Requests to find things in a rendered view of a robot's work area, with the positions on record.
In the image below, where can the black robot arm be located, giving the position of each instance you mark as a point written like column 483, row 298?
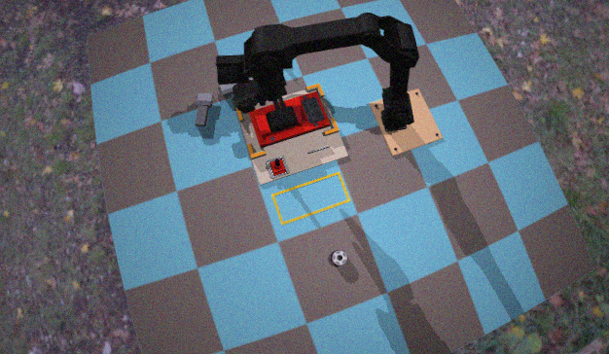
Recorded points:
column 271, row 49

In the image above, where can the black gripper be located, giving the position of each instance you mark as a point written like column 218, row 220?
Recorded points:
column 280, row 118

